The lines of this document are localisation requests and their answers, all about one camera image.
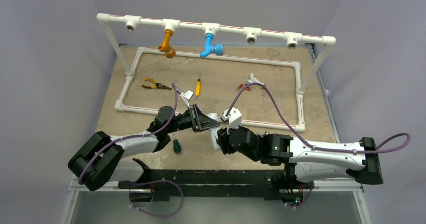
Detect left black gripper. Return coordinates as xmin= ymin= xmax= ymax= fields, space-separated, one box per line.
xmin=165 ymin=104 xmax=219 ymax=134

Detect white remote control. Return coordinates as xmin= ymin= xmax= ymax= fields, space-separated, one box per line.
xmin=207 ymin=113 xmax=221 ymax=150

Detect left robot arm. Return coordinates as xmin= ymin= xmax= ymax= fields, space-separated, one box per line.
xmin=67 ymin=104 xmax=220 ymax=191

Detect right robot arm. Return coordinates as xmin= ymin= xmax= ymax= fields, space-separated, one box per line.
xmin=215 ymin=127 xmax=384 ymax=187

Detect silver combination wrench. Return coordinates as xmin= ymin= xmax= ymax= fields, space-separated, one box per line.
xmin=176 ymin=87 xmax=197 ymax=100

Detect white plastic faucet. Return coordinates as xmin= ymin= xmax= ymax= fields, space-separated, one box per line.
xmin=245 ymin=73 xmax=265 ymax=87

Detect blue plastic faucet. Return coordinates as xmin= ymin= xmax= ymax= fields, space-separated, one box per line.
xmin=199 ymin=33 xmax=225 ymax=58

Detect orange plastic faucet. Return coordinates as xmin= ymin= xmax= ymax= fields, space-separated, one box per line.
xmin=157 ymin=29 xmax=176 ymax=58

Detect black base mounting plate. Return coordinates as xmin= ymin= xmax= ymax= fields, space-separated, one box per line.
xmin=118 ymin=169 xmax=314 ymax=202

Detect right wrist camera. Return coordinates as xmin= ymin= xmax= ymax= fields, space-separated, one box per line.
xmin=220 ymin=107 xmax=242 ymax=134

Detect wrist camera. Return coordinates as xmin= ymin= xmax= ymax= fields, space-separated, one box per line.
xmin=220 ymin=107 xmax=242 ymax=134
xmin=180 ymin=90 xmax=196 ymax=108

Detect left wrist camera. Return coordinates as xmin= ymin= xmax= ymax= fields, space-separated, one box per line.
xmin=180 ymin=90 xmax=196 ymax=108

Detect yellow handled screwdriver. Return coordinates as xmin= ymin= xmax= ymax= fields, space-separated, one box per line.
xmin=195 ymin=73 xmax=201 ymax=97

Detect green handled screwdriver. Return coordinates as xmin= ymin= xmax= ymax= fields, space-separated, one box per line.
xmin=172 ymin=134 xmax=182 ymax=154

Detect yellow handled pliers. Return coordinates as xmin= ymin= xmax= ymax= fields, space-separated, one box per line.
xmin=141 ymin=78 xmax=172 ymax=90

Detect aluminium extrusion rail frame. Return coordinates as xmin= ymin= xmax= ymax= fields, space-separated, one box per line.
xmin=60 ymin=43 xmax=373 ymax=224

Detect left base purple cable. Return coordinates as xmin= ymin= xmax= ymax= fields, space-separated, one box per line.
xmin=128 ymin=179 xmax=186 ymax=219

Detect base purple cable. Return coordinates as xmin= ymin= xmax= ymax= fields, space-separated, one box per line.
xmin=128 ymin=179 xmax=186 ymax=219
xmin=283 ymin=182 xmax=315 ymax=210

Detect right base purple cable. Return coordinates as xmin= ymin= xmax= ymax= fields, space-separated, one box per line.
xmin=283 ymin=182 xmax=315 ymax=210

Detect white PVC pipe frame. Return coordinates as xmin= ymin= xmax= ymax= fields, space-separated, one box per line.
xmin=96 ymin=13 xmax=336 ymax=133

